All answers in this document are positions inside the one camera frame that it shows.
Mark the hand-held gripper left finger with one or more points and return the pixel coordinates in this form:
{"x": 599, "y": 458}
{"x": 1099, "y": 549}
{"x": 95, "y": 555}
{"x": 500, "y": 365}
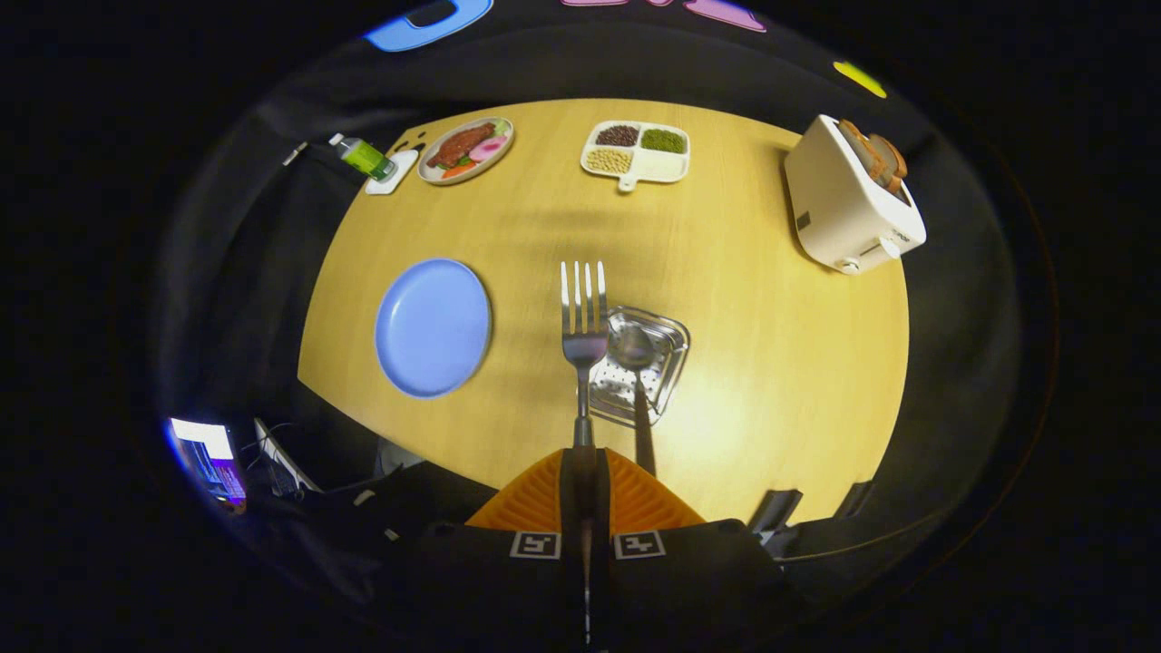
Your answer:
{"x": 490, "y": 580}

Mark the white toaster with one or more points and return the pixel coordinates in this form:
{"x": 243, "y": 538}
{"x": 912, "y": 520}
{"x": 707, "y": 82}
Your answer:
{"x": 839, "y": 213}

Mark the white divided tray of beans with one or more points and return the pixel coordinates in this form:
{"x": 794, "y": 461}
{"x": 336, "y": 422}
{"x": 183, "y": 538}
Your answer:
{"x": 635, "y": 152}

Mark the plate of meat and vegetables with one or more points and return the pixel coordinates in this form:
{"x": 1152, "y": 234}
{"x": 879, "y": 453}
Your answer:
{"x": 464, "y": 150}

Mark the metal spoon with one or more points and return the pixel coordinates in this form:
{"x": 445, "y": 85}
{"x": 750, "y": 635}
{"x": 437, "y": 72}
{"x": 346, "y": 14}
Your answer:
{"x": 635, "y": 346}

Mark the blue round plate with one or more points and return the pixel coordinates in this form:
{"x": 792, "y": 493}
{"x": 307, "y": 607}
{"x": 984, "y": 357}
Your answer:
{"x": 433, "y": 328}

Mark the bread slice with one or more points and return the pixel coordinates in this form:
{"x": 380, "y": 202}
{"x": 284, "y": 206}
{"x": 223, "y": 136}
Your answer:
{"x": 860, "y": 145}
{"x": 893, "y": 163}

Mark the light grey flat bar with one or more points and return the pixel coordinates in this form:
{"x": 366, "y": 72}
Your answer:
{"x": 283, "y": 458}

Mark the green drink bottle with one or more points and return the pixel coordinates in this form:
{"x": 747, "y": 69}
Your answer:
{"x": 365, "y": 157}

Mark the white square coaster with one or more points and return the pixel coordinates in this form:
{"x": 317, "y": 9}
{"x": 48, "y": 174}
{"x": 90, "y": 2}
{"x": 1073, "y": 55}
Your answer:
{"x": 396, "y": 177}

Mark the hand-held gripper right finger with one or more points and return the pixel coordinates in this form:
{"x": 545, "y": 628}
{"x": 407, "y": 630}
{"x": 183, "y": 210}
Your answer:
{"x": 689, "y": 580}

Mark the lit computer screen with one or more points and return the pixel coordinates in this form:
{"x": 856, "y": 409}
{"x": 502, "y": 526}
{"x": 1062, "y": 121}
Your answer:
{"x": 210, "y": 458}

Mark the square perforated metal tray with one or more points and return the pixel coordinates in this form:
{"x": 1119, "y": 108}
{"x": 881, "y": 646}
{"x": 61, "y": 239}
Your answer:
{"x": 667, "y": 349}

